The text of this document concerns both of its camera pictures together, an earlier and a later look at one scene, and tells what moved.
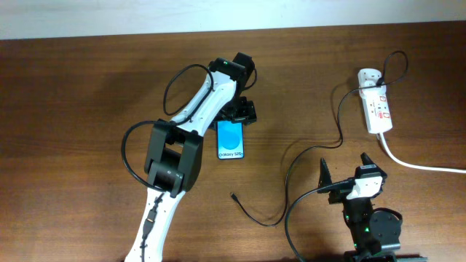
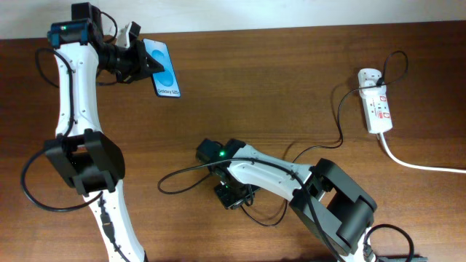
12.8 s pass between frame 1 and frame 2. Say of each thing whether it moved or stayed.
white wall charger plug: stayed
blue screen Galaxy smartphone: moved
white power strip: stayed
